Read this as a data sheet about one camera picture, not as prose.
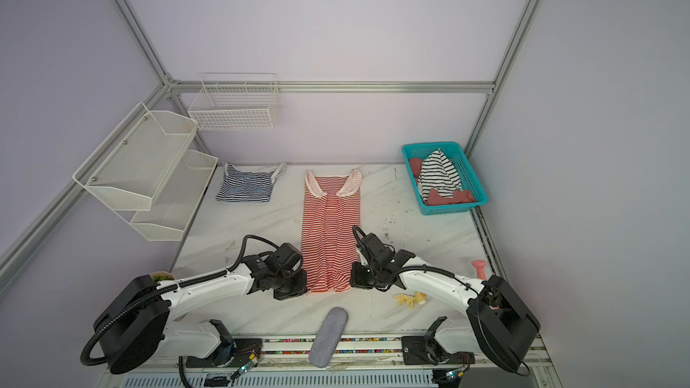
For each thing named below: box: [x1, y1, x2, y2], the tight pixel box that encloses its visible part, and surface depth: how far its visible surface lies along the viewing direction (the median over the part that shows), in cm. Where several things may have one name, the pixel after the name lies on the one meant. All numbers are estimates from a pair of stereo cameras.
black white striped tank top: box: [417, 148, 462, 203], surface depth 113 cm
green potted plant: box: [150, 271, 176, 283], surface depth 78 cm
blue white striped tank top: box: [215, 161, 287, 203], surface depth 113 cm
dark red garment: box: [408, 158, 478, 206], surface depth 106 cm
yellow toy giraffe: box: [393, 291, 427, 309], surface depth 83 cm
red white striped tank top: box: [301, 168, 363, 294], surface depth 100 cm
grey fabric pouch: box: [309, 307, 349, 369], surface depth 76 cm
